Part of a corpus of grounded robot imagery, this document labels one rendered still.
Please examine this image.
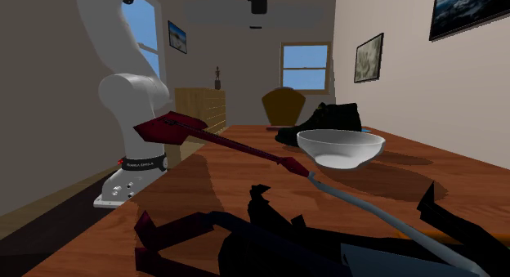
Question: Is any dark red shovel-shaped tool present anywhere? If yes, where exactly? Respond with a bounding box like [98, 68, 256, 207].
[132, 109, 311, 178]

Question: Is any grey-green wall picture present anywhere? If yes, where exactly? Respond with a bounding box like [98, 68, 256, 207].
[353, 32, 385, 84]

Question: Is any brown chair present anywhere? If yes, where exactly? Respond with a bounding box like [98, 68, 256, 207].
[261, 86, 307, 127]

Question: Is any large dark blue wall picture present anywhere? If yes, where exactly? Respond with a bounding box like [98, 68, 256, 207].
[428, 0, 510, 42]

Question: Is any white bowl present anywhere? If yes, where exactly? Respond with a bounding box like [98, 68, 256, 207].
[296, 128, 387, 171]

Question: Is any black angular object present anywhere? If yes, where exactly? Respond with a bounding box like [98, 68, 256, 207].
[133, 180, 510, 277]

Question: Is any wood-framed window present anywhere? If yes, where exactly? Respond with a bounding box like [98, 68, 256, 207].
[280, 41, 333, 95]

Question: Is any small blue wall picture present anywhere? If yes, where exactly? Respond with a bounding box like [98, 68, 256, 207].
[167, 20, 189, 56]

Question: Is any black shoe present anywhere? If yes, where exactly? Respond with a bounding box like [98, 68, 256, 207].
[274, 101, 363, 147]

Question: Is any tall window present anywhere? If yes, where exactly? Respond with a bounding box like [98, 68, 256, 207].
[120, 0, 167, 81]

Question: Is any wooden chest of drawers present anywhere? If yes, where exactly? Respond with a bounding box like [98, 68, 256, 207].
[173, 65, 227, 159]

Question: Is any grey curved rod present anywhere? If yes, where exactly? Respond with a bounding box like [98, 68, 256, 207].
[307, 171, 492, 277]

